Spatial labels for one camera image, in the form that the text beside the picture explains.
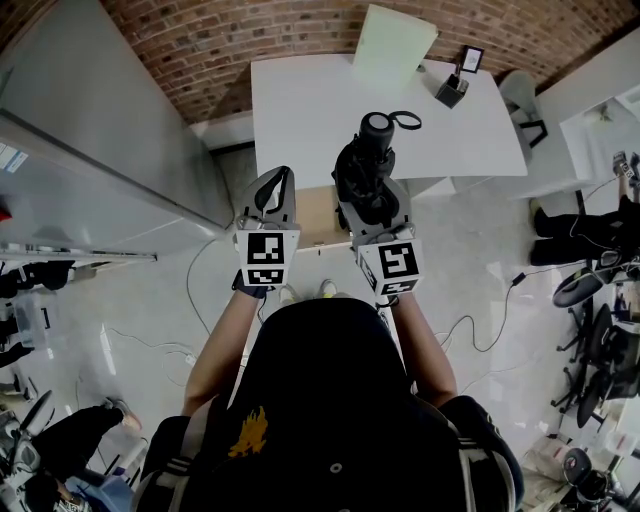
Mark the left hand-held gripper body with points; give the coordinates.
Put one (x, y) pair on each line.
(267, 255)

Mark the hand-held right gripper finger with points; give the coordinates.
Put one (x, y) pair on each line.
(350, 220)
(402, 197)

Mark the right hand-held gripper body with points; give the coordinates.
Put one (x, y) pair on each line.
(397, 265)

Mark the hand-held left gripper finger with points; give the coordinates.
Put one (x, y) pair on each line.
(252, 192)
(291, 200)

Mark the black umbrella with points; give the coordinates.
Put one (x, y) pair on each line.
(367, 165)

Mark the person's left forearm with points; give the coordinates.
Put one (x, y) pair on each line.
(220, 345)

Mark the person's right forearm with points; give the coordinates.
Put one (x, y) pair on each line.
(425, 350)

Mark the person's left shoe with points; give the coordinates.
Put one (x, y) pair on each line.
(289, 294)

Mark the person's shoe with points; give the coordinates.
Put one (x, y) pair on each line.
(328, 289)
(289, 294)

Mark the person's right shoe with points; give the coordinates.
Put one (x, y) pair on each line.
(328, 289)

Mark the white desk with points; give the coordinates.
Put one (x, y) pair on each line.
(310, 125)

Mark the black pen holder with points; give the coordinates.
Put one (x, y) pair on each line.
(450, 92)

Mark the white power adapter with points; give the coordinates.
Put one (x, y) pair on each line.
(190, 358)

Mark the pale green board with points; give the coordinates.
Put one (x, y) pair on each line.
(390, 45)

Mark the person's black cap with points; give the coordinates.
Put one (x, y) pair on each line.
(325, 400)

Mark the grey chair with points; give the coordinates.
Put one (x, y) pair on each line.
(520, 95)

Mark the grey metal cabinet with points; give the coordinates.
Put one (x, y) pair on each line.
(90, 150)

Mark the white side table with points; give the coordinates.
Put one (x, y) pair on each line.
(595, 145)

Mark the black office chair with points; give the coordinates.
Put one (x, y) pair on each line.
(600, 345)

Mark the person's dark striped shirt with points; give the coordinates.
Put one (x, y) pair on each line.
(180, 470)

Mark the black picture frame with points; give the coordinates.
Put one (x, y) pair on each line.
(472, 60)

